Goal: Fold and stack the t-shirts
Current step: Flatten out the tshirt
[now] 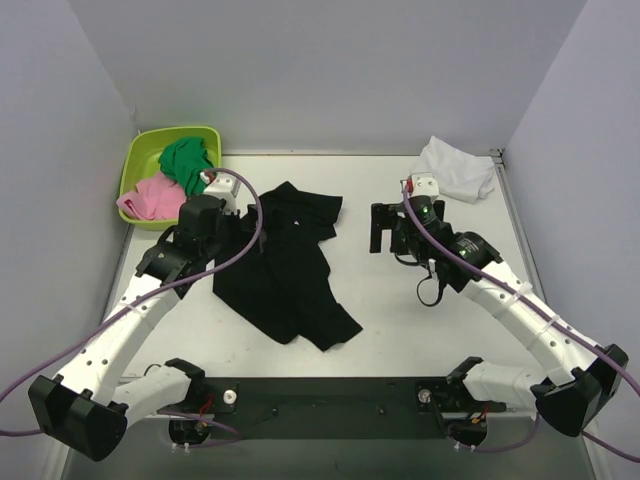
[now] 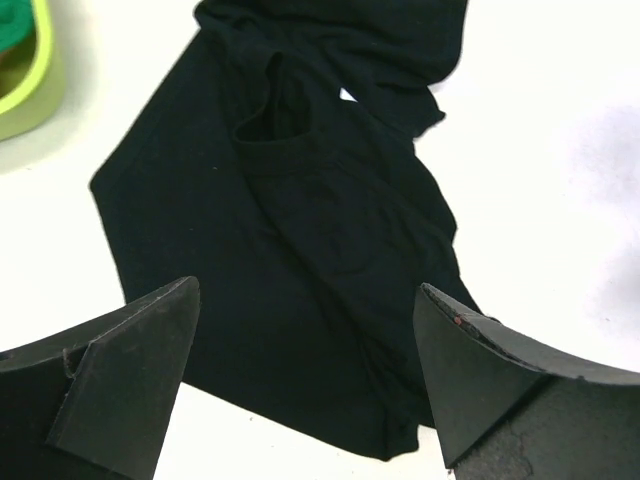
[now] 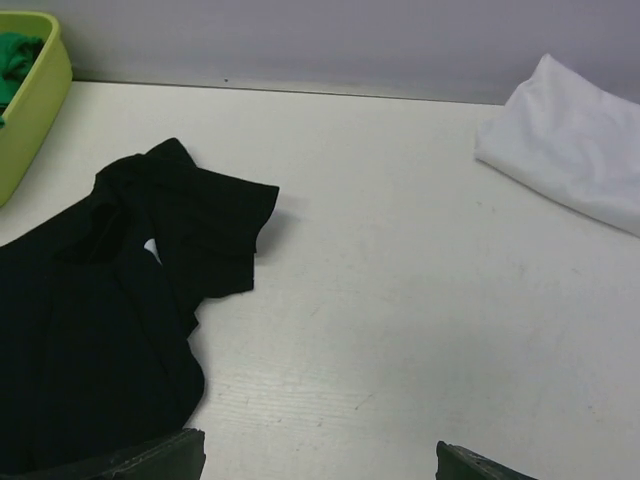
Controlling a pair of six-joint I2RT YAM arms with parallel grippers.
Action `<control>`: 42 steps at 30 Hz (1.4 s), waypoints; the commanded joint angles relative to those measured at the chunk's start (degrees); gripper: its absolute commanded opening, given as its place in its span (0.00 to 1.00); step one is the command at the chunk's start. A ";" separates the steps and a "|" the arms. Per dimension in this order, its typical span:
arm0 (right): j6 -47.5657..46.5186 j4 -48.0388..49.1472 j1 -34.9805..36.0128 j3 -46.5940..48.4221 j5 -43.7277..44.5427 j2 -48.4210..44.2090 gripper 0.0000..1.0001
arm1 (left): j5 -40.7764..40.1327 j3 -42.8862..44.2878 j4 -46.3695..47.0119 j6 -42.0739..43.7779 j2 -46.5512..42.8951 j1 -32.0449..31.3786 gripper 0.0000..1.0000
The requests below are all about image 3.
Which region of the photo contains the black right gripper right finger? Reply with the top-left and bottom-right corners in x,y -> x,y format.
435,441 -> 535,480

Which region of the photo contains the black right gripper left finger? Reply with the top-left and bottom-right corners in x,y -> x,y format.
9,428 -> 206,480

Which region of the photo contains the black t-shirt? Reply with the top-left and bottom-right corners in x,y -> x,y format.
1,139 -> 279,475

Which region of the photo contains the white folded t-shirt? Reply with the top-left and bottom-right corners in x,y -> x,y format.
474,54 -> 639,235

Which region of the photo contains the lime green plastic tub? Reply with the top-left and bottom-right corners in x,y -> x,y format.
1,11 -> 72,203

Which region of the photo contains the green t-shirt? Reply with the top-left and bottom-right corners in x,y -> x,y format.
0,32 -> 44,127

